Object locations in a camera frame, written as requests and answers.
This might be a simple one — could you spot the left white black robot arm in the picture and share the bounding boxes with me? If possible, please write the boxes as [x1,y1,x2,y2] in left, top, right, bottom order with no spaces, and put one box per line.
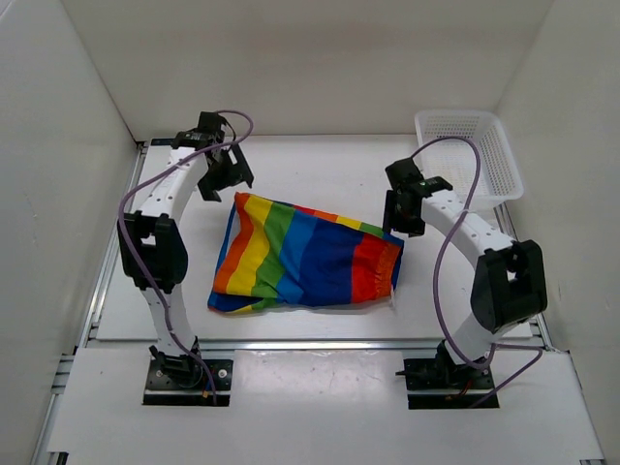
[116,109,254,397]

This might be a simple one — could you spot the aluminium rail frame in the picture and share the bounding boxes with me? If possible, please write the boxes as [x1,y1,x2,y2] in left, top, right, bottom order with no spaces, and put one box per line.
[28,139,606,465]

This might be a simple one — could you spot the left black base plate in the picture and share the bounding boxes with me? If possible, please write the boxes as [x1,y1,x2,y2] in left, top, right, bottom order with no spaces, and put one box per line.
[142,346,233,407]

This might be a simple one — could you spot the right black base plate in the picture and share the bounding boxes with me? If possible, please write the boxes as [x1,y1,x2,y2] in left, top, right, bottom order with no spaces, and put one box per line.
[395,357,500,411]

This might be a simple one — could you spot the white plastic mesh basket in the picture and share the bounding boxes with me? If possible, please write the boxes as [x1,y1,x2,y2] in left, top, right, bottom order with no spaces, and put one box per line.
[415,109,524,211]

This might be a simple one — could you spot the rainbow striped shorts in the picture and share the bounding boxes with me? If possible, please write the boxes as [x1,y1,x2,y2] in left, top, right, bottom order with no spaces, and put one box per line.
[207,193,404,314]

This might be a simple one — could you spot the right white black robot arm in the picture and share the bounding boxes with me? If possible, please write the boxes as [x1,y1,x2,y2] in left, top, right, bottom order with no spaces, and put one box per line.
[383,158,548,388]

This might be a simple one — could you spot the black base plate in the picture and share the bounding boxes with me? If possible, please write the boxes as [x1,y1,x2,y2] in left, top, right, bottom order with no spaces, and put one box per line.
[142,346,233,407]
[395,357,500,411]

